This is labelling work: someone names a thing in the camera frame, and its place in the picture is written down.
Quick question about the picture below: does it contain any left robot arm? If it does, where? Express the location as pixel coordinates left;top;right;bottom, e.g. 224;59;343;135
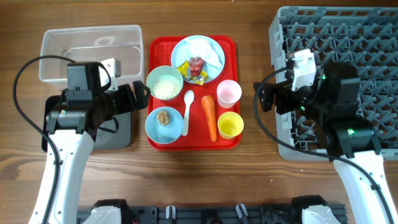
29;62;150;223

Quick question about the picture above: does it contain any light blue plate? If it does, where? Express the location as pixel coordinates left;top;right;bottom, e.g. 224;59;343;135
170;35;226;83

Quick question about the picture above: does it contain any red snack wrapper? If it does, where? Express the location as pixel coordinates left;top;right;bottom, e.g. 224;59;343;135
188;57;205;77

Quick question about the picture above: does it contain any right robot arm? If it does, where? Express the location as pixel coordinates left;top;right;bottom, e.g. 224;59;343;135
253;62;397;223

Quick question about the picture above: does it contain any pink cup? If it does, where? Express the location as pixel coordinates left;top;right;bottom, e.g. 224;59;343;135
216;80;242;108

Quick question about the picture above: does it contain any clear plastic bin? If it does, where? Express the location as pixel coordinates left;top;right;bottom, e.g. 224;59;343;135
40;25;145;85

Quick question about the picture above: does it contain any black waste tray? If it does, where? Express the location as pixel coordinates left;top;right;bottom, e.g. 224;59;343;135
41;95;132;152

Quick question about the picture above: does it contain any orange carrot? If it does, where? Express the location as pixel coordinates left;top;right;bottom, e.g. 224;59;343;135
201;95;217;142

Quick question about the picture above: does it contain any grey dishwasher rack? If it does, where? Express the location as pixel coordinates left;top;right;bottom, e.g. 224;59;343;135
269;6;397;161

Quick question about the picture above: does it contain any white napkin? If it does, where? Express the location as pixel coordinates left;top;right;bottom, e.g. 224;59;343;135
184;36;224;69

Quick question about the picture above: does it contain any yellow snack wrapper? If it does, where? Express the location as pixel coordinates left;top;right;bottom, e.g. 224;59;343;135
177;60;209;85

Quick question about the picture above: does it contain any brown food lump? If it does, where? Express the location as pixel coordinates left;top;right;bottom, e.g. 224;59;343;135
156;110;170;126

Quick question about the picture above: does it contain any light blue bowl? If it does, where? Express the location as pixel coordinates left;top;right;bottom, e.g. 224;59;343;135
145;106;183;144

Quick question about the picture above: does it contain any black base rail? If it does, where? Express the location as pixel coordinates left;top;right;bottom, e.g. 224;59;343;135
76;203;346;224

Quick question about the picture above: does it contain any white plastic spoon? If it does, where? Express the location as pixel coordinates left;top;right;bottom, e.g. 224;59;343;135
182;90;195;136

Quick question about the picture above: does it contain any white rice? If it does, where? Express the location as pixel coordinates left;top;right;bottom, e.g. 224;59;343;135
152;75;181;100

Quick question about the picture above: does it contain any green bowl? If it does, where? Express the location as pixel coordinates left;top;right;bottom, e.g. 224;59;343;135
146;65;183;101

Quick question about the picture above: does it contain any yellow cup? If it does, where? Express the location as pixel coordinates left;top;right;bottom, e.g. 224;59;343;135
218;111;244;139

